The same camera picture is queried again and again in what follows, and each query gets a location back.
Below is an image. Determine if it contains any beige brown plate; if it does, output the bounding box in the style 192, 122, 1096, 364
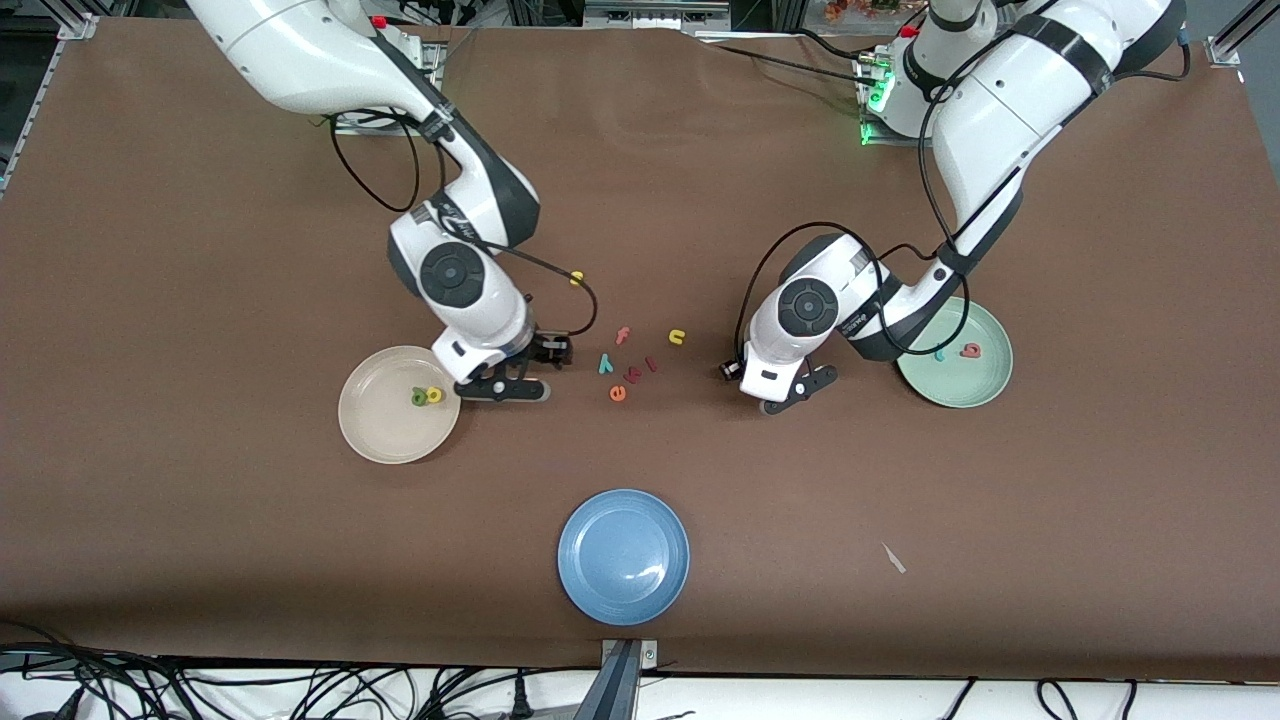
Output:
338, 345, 463, 465

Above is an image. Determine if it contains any blue plate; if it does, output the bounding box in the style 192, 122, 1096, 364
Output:
557, 488, 691, 627

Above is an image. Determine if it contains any pale green plate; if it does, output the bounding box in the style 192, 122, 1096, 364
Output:
893, 296, 1014, 409

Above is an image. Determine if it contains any grey metal rack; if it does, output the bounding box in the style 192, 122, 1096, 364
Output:
585, 0, 731, 26

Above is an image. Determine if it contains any brown table cover sheet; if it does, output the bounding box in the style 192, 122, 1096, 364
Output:
0, 18, 1280, 683

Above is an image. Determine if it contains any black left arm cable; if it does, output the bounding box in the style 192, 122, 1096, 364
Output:
735, 55, 969, 366

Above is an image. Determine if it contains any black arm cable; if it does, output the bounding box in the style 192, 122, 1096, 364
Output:
330, 110, 599, 339
735, 55, 969, 366

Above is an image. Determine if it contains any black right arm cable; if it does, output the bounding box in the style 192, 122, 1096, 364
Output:
330, 110, 599, 339

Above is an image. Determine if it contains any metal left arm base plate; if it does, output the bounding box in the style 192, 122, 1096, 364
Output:
855, 55, 926, 147

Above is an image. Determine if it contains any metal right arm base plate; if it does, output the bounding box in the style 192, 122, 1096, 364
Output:
332, 40, 446, 136

